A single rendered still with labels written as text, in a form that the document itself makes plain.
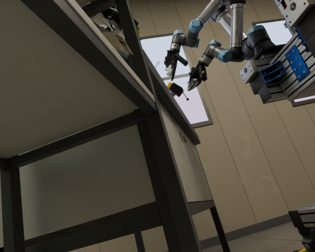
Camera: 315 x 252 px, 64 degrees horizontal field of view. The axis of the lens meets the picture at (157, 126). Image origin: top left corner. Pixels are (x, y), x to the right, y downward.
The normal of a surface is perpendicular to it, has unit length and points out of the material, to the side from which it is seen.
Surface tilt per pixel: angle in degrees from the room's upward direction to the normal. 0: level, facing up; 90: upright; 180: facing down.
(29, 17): 180
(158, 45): 90
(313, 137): 90
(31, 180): 90
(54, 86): 180
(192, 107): 90
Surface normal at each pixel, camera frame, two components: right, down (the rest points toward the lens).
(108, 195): -0.29, -0.26
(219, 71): 0.11, -0.37
